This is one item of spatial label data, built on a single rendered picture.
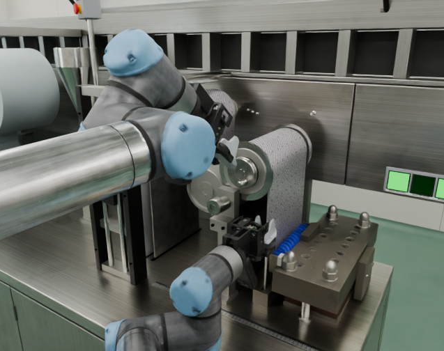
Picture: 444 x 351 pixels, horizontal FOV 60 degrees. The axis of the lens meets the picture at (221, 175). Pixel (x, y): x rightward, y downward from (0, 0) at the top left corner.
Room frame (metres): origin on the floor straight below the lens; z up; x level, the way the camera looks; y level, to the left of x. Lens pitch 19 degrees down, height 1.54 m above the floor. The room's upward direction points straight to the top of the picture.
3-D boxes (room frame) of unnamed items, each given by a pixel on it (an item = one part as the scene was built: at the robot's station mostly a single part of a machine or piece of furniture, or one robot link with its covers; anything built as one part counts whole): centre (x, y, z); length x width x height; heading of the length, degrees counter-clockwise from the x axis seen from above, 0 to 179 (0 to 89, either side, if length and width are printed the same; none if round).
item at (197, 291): (0.62, 0.04, 1.11); 0.11 x 0.08 x 0.09; 147
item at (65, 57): (1.36, 0.49, 1.50); 0.14 x 0.14 x 0.06
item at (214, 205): (0.83, 0.01, 1.18); 0.04 x 0.02 x 0.04; 57
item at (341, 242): (0.92, -0.30, 1.00); 0.40 x 0.16 x 0.06; 147
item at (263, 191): (0.88, -0.06, 1.25); 0.15 x 0.01 x 0.15; 57
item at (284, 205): (0.95, -0.18, 1.12); 0.23 x 0.01 x 0.18; 147
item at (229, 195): (0.87, -0.01, 1.05); 0.06 x 0.05 x 0.31; 147
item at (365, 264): (0.88, -0.38, 0.96); 0.10 x 0.03 x 0.11; 147
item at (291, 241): (0.94, -0.19, 1.03); 0.21 x 0.04 x 0.03; 147
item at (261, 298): (0.95, -0.18, 0.92); 0.28 x 0.04 x 0.04; 147
